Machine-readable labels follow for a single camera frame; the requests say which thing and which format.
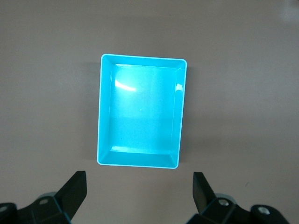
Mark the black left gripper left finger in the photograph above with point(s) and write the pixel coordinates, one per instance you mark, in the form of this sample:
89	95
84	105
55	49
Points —
72	196

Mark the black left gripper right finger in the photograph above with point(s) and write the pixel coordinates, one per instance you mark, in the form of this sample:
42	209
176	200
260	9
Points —
205	200

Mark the brown table cover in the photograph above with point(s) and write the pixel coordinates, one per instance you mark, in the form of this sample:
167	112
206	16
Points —
46	70

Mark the blue plastic box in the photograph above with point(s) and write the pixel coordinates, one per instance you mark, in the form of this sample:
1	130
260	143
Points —
142	105

